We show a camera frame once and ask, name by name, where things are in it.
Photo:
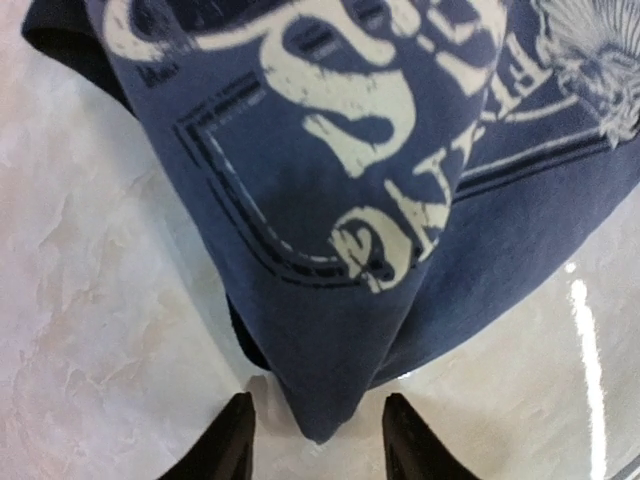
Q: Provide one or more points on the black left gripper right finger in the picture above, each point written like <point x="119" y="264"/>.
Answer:
<point x="412" y="450"/>

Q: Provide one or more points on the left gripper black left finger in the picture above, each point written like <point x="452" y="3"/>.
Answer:
<point x="225" y="451"/>

